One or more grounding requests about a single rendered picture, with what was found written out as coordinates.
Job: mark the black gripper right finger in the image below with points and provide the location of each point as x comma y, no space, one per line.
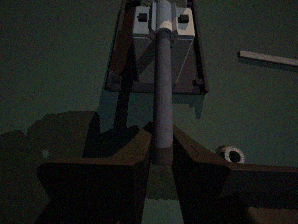
204,181

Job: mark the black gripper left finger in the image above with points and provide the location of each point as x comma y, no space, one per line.
123,175

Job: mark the grey ring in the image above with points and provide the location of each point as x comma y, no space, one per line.
239,156

